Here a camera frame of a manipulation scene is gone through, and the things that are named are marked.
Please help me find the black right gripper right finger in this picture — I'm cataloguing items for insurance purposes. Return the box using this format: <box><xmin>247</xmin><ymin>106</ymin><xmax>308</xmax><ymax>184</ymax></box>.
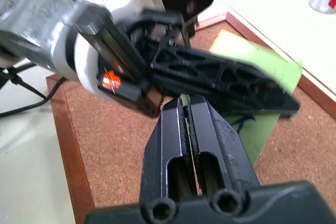
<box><xmin>187</xmin><ymin>95</ymin><xmax>261</xmax><ymax>196</ymax></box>

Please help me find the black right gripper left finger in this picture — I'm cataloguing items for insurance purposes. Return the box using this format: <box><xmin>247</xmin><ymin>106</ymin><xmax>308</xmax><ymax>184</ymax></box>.
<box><xmin>140</xmin><ymin>98</ymin><xmax>198</xmax><ymax>204</ymax></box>

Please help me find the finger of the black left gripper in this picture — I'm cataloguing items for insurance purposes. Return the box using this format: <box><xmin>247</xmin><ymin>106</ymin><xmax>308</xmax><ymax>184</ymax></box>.
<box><xmin>150</xmin><ymin>46</ymin><xmax>291</xmax><ymax>98</ymax></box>
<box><xmin>151</xmin><ymin>73</ymin><xmax>300</xmax><ymax>120</ymax></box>

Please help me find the green sticky note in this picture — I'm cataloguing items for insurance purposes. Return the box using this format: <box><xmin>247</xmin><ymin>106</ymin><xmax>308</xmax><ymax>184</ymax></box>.
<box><xmin>180</xmin><ymin>28</ymin><xmax>303</xmax><ymax>167</ymax></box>

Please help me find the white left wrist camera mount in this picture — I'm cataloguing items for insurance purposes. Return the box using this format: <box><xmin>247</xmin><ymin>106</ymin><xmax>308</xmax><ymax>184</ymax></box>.
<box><xmin>50</xmin><ymin>0</ymin><xmax>214</xmax><ymax>102</ymax></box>

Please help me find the cork board with wooden frame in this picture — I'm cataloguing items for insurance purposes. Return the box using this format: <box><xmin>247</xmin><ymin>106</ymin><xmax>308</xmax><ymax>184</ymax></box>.
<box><xmin>45</xmin><ymin>11</ymin><xmax>336</xmax><ymax>224</ymax></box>

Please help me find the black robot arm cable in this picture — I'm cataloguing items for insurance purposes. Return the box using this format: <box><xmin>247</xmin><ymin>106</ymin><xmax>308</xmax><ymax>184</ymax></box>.
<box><xmin>0</xmin><ymin>62</ymin><xmax>68</xmax><ymax>119</ymax></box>

